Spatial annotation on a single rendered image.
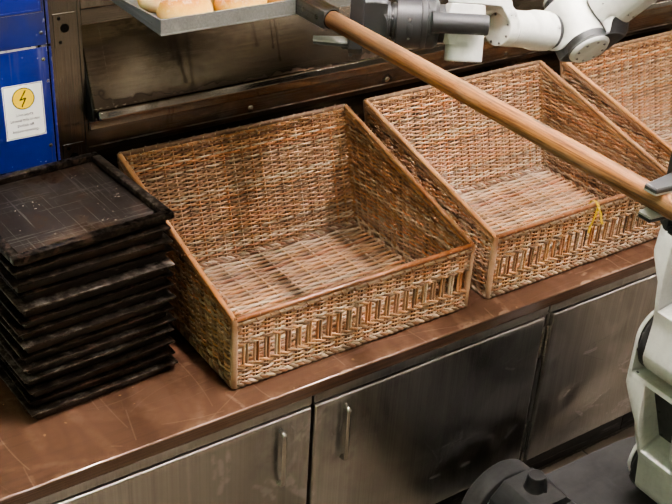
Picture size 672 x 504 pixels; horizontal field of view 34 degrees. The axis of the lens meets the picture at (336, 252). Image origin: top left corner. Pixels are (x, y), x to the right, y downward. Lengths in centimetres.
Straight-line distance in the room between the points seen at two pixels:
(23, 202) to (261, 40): 65
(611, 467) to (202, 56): 127
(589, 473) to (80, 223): 129
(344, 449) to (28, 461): 62
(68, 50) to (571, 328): 121
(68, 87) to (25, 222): 36
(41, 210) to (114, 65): 39
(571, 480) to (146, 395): 101
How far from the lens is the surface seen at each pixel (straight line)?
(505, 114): 155
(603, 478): 254
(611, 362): 266
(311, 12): 191
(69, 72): 212
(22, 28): 203
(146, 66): 218
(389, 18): 188
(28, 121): 209
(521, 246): 228
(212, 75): 224
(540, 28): 201
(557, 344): 245
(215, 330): 198
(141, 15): 190
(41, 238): 182
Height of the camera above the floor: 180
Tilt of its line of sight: 31 degrees down
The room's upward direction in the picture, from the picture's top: 4 degrees clockwise
